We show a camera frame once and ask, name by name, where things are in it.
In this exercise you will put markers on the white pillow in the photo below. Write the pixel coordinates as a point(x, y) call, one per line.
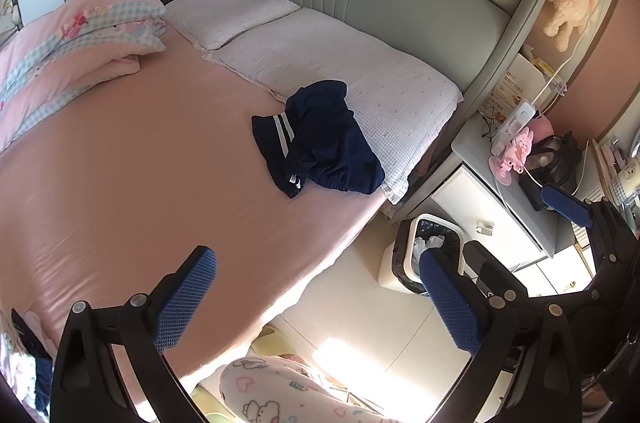
point(375, 73)
point(230, 13)

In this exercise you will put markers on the cream plush dog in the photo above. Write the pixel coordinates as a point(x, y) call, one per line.
point(570, 3)

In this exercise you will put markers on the black eyeglasses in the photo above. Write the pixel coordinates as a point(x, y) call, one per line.
point(484, 130)

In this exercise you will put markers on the pink bunny desk fan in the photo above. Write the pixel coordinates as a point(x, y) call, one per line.
point(500, 170)

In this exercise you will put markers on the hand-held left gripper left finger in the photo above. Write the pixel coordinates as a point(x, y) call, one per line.
point(192, 288)

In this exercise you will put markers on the green slipper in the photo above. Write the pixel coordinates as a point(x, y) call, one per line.
point(270, 338)

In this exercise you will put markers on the person's pajama leg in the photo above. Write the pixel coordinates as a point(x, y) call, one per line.
point(280, 393)

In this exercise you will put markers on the red white printed box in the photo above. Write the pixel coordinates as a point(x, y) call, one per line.
point(510, 90)

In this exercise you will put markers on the grey white nightstand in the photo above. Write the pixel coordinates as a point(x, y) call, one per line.
point(475, 203)

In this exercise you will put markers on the navy shorts with white stripes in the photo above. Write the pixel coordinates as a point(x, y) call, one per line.
point(330, 138)

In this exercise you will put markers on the navy garment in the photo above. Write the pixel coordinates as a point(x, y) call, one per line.
point(44, 378)

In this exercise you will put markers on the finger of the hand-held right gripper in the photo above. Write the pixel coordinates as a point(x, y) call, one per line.
point(492, 270)
point(565, 204)

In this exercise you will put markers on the pink bed sheet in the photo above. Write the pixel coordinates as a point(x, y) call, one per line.
point(150, 203)

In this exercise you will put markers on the white power strip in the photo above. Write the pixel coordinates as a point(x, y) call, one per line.
point(515, 123)

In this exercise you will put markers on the black bag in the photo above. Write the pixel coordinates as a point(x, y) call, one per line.
point(555, 163)

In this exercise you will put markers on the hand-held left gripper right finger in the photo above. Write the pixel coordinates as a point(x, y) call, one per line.
point(450, 298)

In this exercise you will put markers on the folded pink checked quilt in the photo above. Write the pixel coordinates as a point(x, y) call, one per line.
point(75, 43)

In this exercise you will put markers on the white trash bin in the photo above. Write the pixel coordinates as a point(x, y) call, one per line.
point(395, 268)

